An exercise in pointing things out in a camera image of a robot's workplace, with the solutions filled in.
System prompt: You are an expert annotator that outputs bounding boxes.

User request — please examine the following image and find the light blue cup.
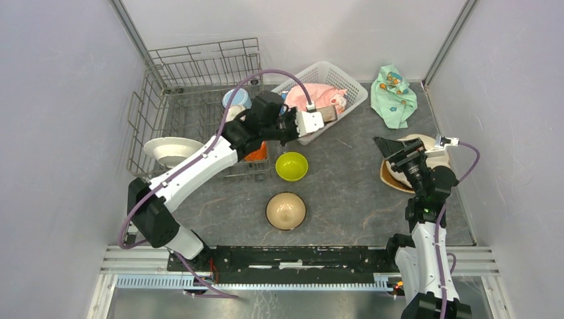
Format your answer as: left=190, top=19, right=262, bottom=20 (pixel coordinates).
left=221, top=88, right=251, bottom=109

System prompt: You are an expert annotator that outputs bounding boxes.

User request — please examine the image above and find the yellow-green bowl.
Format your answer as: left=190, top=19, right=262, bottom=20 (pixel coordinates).
left=275, top=152, right=309, bottom=182

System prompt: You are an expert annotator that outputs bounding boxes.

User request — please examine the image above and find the square floral plate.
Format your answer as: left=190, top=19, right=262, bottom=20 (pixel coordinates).
left=317, top=105, right=339, bottom=124

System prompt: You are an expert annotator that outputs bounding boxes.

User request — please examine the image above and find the pink patterned cloth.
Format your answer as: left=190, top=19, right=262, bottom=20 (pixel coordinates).
left=285, top=83, right=347, bottom=114

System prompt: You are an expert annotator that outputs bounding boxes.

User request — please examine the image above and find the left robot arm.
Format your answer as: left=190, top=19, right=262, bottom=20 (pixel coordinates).
left=124, top=92, right=305, bottom=271

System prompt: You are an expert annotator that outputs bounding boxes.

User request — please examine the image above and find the white plastic basket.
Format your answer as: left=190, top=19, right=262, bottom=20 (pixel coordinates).
left=295, top=61, right=368, bottom=146

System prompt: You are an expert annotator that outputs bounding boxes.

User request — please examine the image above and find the wooden woven coaster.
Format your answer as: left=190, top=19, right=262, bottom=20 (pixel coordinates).
left=380, top=159, right=415, bottom=194

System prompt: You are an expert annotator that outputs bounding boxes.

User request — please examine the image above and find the white floral mug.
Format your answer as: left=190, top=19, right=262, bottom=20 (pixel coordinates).
left=225, top=104, right=246, bottom=122

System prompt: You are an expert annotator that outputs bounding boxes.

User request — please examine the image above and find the orange mug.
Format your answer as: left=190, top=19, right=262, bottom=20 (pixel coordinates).
left=244, top=142, right=268, bottom=162

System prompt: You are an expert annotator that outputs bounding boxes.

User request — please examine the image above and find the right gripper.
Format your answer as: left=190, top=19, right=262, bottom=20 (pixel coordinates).
left=373, top=136, right=428, bottom=198

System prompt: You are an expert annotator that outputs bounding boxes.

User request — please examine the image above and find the green patterned cloth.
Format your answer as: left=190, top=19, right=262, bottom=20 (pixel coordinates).
left=370, top=64, right=418, bottom=130

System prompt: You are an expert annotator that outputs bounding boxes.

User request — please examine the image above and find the metal wire dish rack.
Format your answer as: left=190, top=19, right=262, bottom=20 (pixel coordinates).
left=126, top=37, right=262, bottom=179

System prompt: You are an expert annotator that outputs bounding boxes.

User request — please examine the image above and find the cream plate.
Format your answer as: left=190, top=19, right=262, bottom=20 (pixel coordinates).
left=398, top=134, right=451, bottom=169

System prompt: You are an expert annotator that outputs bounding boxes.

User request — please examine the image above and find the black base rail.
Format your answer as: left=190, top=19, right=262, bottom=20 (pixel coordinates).
left=193, top=246, right=398, bottom=284

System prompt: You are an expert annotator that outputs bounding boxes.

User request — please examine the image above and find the white deep plate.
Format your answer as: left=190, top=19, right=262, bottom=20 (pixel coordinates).
left=144, top=137, right=204, bottom=168

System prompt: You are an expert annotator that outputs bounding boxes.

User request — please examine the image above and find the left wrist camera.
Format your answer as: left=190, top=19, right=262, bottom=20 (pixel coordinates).
left=295, top=111, right=325, bottom=138

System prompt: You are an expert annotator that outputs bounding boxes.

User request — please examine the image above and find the beige bowl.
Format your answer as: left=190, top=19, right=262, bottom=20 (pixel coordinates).
left=265, top=192, right=307, bottom=231

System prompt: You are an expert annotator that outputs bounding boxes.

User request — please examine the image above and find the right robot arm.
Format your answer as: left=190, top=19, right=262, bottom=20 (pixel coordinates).
left=373, top=136, right=472, bottom=318

